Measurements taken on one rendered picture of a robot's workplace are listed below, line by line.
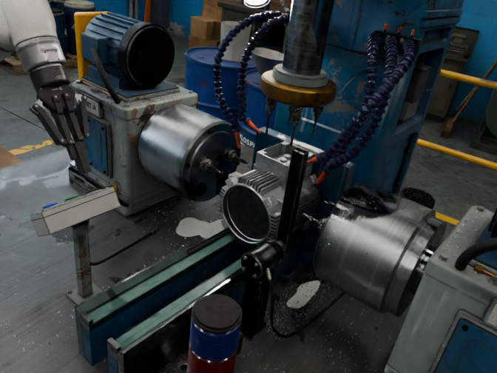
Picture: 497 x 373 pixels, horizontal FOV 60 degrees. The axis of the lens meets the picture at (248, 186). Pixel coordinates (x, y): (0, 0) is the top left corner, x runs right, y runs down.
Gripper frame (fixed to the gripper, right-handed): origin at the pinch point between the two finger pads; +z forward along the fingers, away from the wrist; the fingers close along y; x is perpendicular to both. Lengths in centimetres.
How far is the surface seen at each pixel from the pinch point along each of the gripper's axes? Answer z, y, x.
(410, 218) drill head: 32, 32, -57
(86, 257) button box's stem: 21.9, -4.8, 4.6
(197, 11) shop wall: -200, 515, 424
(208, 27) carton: -147, 446, 350
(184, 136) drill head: 2.3, 28.0, -3.8
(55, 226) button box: 12.1, -12.0, -3.3
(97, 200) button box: 10.0, -1.6, -3.6
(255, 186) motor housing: 18.8, 26.0, -24.5
